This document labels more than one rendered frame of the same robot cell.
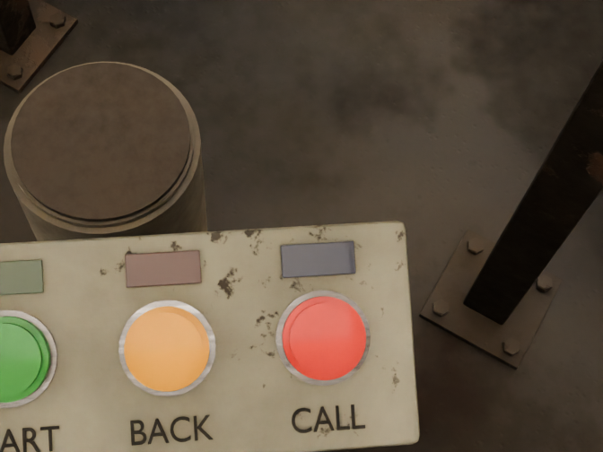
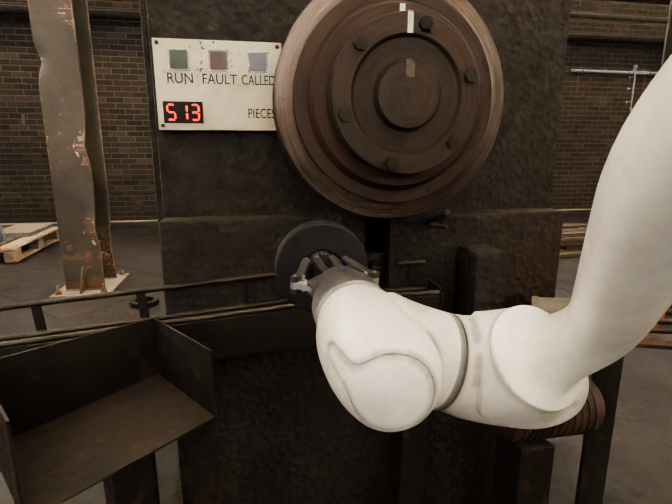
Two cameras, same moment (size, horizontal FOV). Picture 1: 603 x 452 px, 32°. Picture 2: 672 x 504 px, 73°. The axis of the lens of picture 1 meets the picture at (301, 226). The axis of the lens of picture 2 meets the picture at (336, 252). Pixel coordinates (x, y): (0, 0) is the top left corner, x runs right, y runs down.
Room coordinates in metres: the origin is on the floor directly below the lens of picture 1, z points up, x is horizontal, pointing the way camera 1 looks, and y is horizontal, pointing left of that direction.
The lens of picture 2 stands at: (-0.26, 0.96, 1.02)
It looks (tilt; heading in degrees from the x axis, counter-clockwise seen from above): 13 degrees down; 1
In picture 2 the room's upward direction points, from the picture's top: straight up
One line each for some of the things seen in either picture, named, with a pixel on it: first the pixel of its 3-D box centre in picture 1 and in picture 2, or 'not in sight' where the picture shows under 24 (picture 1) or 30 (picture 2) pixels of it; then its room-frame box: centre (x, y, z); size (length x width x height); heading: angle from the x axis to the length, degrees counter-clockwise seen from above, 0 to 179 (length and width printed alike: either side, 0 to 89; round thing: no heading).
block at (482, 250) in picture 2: not in sight; (478, 296); (0.78, 0.64, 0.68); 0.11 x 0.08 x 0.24; 12
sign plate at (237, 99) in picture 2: not in sight; (220, 86); (0.76, 1.23, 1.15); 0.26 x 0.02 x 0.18; 102
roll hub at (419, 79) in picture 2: not in sight; (404, 96); (0.63, 0.85, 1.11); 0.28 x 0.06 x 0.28; 102
